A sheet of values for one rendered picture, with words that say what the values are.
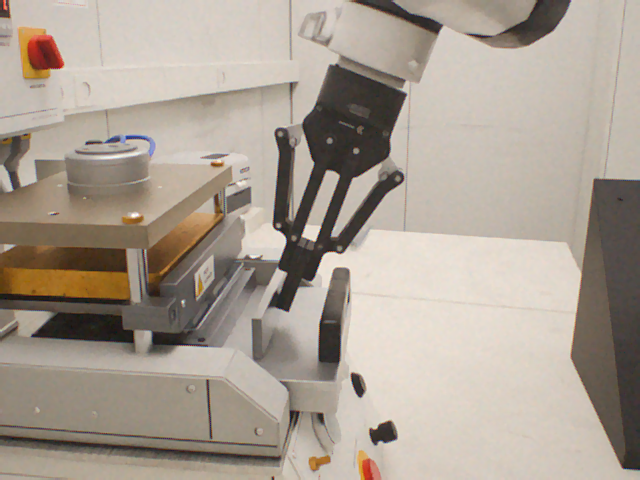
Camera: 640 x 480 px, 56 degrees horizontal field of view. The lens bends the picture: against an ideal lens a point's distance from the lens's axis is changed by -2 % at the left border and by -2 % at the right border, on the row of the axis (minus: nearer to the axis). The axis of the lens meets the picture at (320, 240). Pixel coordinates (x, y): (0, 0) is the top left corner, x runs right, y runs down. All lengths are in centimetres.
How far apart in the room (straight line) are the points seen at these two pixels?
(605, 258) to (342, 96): 54
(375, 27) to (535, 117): 257
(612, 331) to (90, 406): 66
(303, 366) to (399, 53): 28
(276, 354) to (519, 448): 40
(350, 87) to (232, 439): 30
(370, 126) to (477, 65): 251
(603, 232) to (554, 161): 214
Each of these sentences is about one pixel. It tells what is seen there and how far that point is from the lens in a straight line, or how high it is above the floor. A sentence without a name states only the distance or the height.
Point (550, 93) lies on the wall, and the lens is 306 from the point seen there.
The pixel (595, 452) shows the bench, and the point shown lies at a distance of 89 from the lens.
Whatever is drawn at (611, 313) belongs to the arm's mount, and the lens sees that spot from 91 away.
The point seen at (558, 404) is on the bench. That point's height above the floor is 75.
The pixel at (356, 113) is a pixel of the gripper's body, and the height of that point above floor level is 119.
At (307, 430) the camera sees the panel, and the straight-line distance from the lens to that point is 58.
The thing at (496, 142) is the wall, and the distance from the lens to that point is 307.
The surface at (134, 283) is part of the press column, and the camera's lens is 50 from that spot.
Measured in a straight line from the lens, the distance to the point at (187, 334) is 55.
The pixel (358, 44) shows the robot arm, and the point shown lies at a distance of 53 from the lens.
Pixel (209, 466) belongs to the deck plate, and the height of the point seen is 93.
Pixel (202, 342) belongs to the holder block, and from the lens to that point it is 55.
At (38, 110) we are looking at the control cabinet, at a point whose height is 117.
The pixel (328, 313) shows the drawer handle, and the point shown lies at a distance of 56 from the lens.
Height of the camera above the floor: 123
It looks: 17 degrees down
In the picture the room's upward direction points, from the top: straight up
